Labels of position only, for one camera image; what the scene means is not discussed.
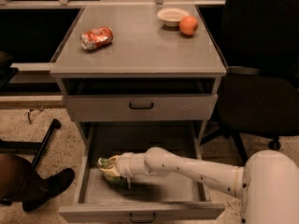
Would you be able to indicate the crushed orange soda can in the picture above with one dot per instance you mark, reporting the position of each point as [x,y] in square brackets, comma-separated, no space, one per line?
[96,38]

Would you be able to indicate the person's leg with boot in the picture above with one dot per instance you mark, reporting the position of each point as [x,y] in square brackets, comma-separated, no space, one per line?
[21,183]

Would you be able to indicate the white paper bowl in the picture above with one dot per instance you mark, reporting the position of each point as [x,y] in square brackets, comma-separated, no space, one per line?
[171,16]

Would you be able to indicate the black chair base leg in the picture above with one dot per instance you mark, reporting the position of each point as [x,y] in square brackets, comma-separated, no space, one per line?
[26,147]

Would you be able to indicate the green jalapeno chip bag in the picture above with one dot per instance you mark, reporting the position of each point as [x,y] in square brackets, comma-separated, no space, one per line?
[114,181]

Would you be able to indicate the black office chair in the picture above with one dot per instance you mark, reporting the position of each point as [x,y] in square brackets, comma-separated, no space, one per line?
[259,43]

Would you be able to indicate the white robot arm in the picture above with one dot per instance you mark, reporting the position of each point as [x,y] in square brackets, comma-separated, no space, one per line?
[267,185]

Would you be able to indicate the grey drawer cabinet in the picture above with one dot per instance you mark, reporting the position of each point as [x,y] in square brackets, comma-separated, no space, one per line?
[144,57]

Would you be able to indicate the closed grey upper drawer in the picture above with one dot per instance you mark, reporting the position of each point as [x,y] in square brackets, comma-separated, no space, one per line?
[139,107]

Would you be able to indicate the open grey lower drawer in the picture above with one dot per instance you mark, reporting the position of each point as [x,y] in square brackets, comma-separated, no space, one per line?
[150,199]

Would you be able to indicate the orange fruit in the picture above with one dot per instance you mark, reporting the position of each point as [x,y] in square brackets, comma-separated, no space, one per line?
[188,25]

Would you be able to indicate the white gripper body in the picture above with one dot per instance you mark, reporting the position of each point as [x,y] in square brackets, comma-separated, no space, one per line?
[123,164]

